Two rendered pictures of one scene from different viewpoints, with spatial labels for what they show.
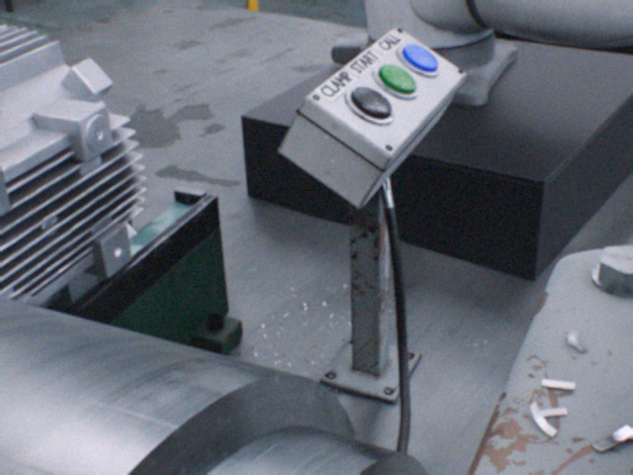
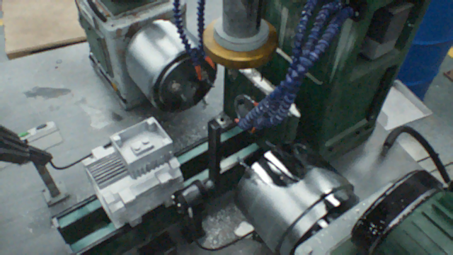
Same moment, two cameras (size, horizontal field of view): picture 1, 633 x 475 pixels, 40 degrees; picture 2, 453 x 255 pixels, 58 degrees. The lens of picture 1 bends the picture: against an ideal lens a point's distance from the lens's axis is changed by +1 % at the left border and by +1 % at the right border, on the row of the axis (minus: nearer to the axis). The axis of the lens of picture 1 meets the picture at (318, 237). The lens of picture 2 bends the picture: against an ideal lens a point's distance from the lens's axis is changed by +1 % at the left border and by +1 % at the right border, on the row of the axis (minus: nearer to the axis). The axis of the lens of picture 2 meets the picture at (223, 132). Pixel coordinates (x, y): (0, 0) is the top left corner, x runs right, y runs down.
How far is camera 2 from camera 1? 1.38 m
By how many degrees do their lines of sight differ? 97
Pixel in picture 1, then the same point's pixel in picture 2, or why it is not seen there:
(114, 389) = (150, 31)
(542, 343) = (123, 24)
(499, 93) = not seen: outside the picture
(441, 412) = (56, 173)
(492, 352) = (25, 183)
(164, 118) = not seen: outside the picture
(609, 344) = (119, 22)
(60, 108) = (101, 153)
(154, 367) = (146, 35)
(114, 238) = not seen: hidden behind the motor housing
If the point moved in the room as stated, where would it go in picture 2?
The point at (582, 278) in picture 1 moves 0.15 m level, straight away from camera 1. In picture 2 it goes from (114, 27) to (69, 46)
